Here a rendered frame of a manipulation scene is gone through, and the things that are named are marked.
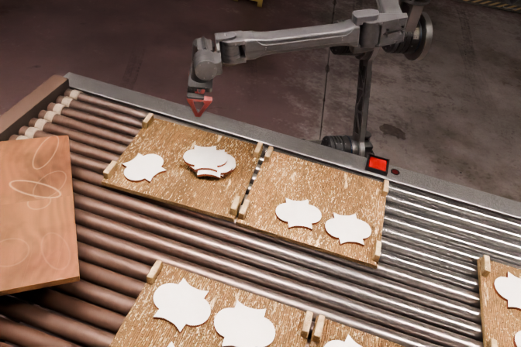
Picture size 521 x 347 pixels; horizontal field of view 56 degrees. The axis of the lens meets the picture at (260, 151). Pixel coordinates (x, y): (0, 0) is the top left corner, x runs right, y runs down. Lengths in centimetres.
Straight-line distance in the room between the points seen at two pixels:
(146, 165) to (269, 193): 39
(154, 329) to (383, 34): 95
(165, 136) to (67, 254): 61
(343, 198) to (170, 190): 53
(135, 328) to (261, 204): 51
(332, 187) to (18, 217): 89
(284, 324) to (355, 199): 51
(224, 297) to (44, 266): 42
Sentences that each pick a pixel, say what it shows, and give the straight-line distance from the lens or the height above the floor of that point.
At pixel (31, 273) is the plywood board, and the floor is 104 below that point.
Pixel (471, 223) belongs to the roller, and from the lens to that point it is 168.
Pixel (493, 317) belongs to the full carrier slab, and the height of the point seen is 94.
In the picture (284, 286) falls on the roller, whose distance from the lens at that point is 131.
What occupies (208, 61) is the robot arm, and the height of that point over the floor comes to 136.
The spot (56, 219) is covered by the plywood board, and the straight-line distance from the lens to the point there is 128.
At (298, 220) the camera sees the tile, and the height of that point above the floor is 95.
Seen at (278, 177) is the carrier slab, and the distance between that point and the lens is 154.
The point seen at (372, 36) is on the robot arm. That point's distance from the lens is 137.
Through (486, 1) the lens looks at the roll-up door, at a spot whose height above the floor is 6.
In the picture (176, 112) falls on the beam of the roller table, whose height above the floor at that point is 92.
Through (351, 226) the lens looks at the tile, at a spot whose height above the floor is 95.
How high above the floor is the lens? 197
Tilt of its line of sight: 40 degrees down
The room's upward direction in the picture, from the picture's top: 10 degrees clockwise
